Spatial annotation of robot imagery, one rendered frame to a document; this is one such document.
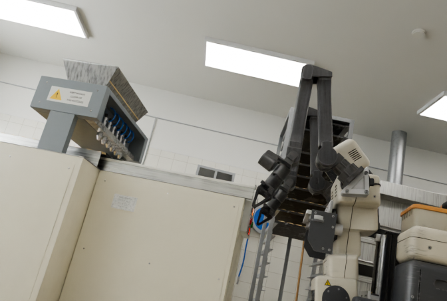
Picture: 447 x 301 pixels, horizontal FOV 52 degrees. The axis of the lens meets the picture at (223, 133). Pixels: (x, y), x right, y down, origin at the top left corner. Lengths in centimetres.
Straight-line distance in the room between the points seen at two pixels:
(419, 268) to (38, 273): 143
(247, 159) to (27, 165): 473
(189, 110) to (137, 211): 473
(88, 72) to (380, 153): 540
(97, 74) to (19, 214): 73
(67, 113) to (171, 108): 468
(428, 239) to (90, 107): 146
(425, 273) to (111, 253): 125
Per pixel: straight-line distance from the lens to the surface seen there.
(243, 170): 651
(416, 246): 180
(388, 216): 581
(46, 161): 210
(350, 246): 196
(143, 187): 212
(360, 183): 183
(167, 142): 659
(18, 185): 213
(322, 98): 193
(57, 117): 216
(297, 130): 187
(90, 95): 214
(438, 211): 201
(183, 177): 210
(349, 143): 201
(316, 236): 188
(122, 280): 208
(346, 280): 190
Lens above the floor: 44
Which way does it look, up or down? 18 degrees up
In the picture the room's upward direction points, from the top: 13 degrees clockwise
